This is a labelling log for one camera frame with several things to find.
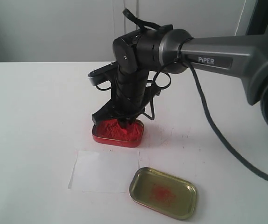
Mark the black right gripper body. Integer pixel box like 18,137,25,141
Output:
92,67,160,124

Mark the red rubber stamp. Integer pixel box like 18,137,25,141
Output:
118,119,134,135

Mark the red ink pad tin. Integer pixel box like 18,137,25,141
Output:
92,119,144,148

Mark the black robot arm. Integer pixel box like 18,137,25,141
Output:
89,26,268,125

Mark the white paper sheet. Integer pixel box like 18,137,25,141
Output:
68,151,139,193

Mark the gold tin lid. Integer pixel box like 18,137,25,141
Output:
129,167,197,220

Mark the white cabinet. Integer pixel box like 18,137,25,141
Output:
0,0,256,62

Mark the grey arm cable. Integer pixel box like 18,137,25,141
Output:
187,60,268,187

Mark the dark vertical post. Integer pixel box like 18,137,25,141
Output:
246,0,268,35

